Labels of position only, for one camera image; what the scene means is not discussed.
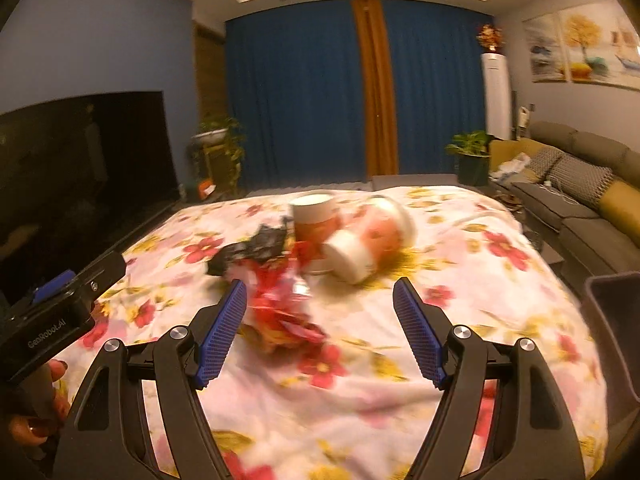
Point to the potted plant in dark pot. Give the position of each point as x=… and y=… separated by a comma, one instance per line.
x=470, y=160

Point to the white handheld vacuum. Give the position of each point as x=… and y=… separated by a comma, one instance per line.
x=523, y=120

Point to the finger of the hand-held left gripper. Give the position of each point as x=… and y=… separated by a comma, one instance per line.
x=102, y=272

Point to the peach print paper bowl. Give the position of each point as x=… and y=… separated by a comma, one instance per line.
x=387, y=227

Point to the gold plant stand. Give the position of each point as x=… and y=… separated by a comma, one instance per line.
x=217, y=165

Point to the orange paper cup white rim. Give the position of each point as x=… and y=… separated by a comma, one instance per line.
x=315, y=222

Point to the orange curtain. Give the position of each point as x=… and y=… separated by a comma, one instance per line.
x=377, y=95

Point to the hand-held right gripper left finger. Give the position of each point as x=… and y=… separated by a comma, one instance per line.
x=222, y=340

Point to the white standing air conditioner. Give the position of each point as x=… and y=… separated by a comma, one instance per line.
x=496, y=100

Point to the black flat television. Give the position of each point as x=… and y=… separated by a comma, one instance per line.
x=75, y=175

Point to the small patterned grey cushion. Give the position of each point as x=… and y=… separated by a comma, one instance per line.
x=542, y=162

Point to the red flower decoration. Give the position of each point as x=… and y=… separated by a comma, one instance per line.
x=490, y=37

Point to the grey sofa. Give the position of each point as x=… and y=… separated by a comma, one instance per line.
x=575, y=220

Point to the person's left hand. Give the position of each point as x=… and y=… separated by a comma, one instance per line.
x=25, y=432

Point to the black plastic bag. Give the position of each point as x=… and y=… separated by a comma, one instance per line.
x=250, y=250

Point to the grey toned wall painting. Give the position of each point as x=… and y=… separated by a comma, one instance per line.
x=546, y=50

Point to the grey trash bin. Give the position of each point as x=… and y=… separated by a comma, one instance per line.
x=617, y=320

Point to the mustard cushion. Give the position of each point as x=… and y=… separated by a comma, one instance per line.
x=622, y=205

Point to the large patterned grey cushion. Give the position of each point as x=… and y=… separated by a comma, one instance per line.
x=580, y=180

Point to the red plastic wrapper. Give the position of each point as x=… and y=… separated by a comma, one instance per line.
x=277, y=305

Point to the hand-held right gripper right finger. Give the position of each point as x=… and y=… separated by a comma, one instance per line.
x=417, y=330

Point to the golden tree wall painting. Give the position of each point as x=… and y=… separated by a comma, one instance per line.
x=600, y=45

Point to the trailing plant in white pot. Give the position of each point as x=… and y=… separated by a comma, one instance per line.
x=215, y=135

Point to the blue curtain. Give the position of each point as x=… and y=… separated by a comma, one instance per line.
x=295, y=100
x=435, y=85

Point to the red patterned paper cup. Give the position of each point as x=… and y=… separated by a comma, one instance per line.
x=350, y=255

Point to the white clothes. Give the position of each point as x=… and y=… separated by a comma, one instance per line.
x=510, y=167

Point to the floral printed blanket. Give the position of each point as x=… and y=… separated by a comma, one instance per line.
x=375, y=400

